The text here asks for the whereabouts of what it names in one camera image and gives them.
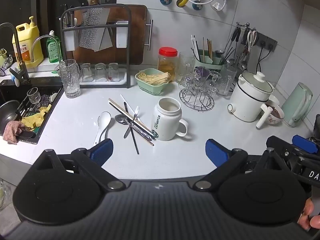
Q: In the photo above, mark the red lid plastic jar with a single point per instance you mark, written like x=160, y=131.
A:
x=167, y=62

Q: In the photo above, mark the dark kitchen faucet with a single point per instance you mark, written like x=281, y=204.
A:
x=21, y=62

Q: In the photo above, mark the clear wine glass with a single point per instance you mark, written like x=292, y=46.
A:
x=33, y=96

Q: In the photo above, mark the blue pipe valve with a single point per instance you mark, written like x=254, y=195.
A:
x=197, y=5
x=165, y=0

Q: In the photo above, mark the metal spoon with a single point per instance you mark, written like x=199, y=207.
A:
x=122, y=119

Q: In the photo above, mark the wooden cutting board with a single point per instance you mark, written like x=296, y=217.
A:
x=137, y=30

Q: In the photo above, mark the hanging metal utensils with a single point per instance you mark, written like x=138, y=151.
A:
x=240, y=50

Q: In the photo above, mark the steel pot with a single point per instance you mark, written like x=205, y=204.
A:
x=7, y=115

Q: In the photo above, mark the green dish soap bottle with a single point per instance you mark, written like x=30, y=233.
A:
x=53, y=50

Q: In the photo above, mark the yellow cloth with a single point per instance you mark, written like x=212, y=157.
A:
x=35, y=118

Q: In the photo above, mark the wooden chopstick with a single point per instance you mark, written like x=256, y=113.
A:
x=117, y=108

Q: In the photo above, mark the white pot lid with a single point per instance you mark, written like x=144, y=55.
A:
x=257, y=82

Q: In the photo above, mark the textured glass pitcher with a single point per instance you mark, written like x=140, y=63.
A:
x=228, y=80
x=185, y=67

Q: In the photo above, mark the white mug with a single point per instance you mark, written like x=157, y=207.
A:
x=166, y=120

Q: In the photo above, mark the dark metal dish rack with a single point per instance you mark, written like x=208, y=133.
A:
x=129, y=42

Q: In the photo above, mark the white chopstick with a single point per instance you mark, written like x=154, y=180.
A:
x=126, y=101

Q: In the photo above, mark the floral ceramic bowl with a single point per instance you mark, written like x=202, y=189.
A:
x=275, y=115

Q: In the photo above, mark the black sink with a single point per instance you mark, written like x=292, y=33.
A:
x=50, y=120

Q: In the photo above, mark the white ceramic spoon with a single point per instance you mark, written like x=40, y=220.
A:
x=103, y=122

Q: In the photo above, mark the small glass with red print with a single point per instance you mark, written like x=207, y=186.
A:
x=115, y=71

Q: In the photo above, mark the pale green kettle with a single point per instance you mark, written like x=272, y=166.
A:
x=297, y=105

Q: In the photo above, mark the black chopstick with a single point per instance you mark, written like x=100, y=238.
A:
x=135, y=142

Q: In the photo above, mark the green utensil holder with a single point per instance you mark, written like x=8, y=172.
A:
x=207, y=63

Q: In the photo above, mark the white electric pot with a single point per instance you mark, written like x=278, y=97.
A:
x=246, y=105

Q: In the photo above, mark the pink cloth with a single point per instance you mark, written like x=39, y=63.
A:
x=12, y=131

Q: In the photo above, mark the yellow detergent bottle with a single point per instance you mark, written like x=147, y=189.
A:
x=27, y=45

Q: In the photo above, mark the person's right hand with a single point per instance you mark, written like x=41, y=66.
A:
x=311, y=216

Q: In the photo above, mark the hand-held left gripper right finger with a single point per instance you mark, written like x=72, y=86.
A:
x=216, y=153

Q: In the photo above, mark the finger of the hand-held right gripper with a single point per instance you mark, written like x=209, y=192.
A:
x=303, y=143
x=278, y=143

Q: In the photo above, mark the green plastic basket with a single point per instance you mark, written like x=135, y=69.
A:
x=150, y=88

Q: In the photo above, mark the dark wall outlet strip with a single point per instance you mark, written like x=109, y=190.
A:
x=266, y=42

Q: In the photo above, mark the white rack cup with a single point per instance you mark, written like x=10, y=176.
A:
x=122, y=35
x=70, y=41

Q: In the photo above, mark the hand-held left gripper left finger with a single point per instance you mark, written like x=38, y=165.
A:
x=101, y=152

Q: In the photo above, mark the purple tinted glass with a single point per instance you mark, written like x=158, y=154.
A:
x=202, y=72

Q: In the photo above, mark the white drip tray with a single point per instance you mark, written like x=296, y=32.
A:
x=123, y=78

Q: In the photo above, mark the metal knife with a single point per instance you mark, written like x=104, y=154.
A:
x=132, y=120

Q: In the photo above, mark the enoki mushroom bundle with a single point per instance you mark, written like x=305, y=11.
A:
x=155, y=78

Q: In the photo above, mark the small clear glass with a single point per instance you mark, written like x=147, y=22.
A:
x=101, y=72
x=87, y=72

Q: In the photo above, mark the patterned steel cleaver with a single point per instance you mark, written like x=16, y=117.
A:
x=90, y=37

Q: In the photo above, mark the cluster of clear stemmed glasses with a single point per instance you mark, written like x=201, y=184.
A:
x=212, y=80

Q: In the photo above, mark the chrome faucet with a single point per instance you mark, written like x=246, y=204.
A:
x=37, y=42

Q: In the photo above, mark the tall textured glass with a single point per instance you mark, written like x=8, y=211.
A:
x=70, y=80

